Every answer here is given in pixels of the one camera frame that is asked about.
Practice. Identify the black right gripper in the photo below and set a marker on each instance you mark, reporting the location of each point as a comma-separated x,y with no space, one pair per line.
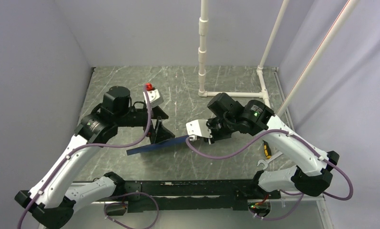
215,137

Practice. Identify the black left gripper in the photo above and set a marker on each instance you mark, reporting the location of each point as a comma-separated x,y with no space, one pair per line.
160,133

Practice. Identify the blue photo frame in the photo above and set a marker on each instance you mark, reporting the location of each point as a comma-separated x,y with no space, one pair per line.
153,147

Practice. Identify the yellow black screwdriver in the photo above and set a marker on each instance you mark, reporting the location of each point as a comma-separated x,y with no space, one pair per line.
267,150

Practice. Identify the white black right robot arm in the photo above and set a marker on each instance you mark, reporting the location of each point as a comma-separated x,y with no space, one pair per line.
311,174

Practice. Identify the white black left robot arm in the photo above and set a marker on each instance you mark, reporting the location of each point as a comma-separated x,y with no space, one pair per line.
51,201

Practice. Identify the silver open-end wrench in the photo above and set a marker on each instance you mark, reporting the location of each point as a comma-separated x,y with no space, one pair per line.
266,162

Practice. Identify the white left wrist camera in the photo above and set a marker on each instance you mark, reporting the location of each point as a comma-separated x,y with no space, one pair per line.
152,96

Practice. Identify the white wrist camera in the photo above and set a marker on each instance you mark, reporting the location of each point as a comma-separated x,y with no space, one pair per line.
197,129
152,96

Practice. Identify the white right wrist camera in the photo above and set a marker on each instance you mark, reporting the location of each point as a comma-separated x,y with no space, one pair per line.
197,129

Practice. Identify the aluminium rail frame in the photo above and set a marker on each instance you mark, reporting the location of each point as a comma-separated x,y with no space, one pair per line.
52,202

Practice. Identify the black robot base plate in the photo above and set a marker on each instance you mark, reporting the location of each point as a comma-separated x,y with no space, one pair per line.
235,194

